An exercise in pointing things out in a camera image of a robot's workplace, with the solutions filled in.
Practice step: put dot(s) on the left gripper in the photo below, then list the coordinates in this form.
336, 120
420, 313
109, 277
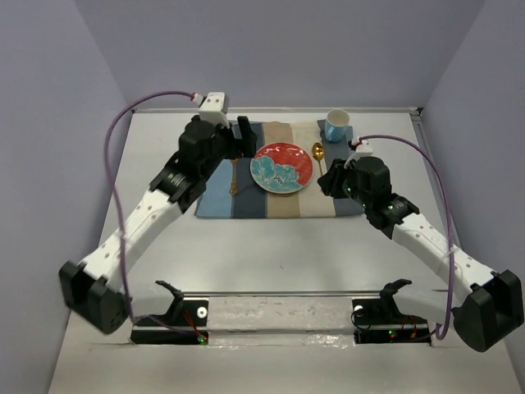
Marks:
239, 148

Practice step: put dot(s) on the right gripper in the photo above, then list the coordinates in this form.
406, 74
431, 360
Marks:
330, 182

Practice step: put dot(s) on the gold spoon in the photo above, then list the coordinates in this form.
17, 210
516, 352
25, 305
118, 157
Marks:
317, 153

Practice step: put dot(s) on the red and teal plate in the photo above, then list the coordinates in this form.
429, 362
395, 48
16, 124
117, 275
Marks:
281, 168

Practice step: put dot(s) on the light blue mug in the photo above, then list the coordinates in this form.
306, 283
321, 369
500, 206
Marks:
335, 125

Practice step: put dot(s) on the gold fork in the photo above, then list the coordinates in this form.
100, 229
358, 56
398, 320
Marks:
233, 188

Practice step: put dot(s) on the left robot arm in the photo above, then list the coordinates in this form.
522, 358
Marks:
96, 288

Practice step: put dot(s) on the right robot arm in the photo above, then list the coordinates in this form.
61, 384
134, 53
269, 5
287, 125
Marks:
481, 305

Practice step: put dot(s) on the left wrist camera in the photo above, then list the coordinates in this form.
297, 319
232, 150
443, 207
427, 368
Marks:
213, 108

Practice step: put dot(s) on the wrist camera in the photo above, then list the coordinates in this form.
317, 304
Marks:
358, 149
213, 108

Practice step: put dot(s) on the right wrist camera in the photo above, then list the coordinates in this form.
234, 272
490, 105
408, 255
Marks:
358, 149

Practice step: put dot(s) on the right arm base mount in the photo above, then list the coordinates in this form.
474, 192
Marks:
375, 324

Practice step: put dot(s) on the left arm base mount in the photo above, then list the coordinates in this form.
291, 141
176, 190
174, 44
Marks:
185, 326

